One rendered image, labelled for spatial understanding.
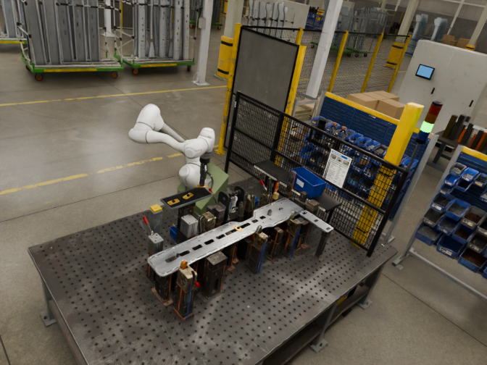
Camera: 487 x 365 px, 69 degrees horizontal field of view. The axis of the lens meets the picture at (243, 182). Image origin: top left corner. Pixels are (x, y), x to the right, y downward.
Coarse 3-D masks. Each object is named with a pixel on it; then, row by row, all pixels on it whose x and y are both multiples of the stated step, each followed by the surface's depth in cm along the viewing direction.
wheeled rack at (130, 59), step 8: (128, 0) 866; (192, 8) 933; (120, 56) 900; (128, 56) 909; (136, 56) 910; (120, 64) 933; (128, 64) 879; (136, 64) 871; (144, 64) 885; (152, 64) 900; (160, 64) 916; (168, 64) 933; (176, 64) 950; (184, 64) 968; (192, 64) 986; (136, 72) 891
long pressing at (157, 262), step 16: (272, 208) 290; (288, 208) 294; (240, 224) 265; (256, 224) 268; (272, 224) 271; (192, 240) 240; (208, 240) 243; (224, 240) 245; (160, 256) 222; (192, 256) 227; (160, 272) 211
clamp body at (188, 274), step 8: (184, 272) 206; (192, 272) 209; (184, 280) 206; (192, 280) 206; (184, 288) 209; (192, 288) 210; (176, 296) 219; (184, 296) 216; (192, 296) 217; (176, 304) 222; (184, 304) 215; (192, 304) 220; (176, 312) 224; (184, 312) 218; (192, 312) 224
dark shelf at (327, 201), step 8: (256, 168) 345; (264, 168) 342; (272, 168) 345; (280, 168) 348; (272, 176) 332; (280, 176) 333; (288, 176) 336; (296, 192) 315; (320, 200) 308; (328, 200) 310; (336, 200) 312; (320, 208) 300; (328, 208) 298
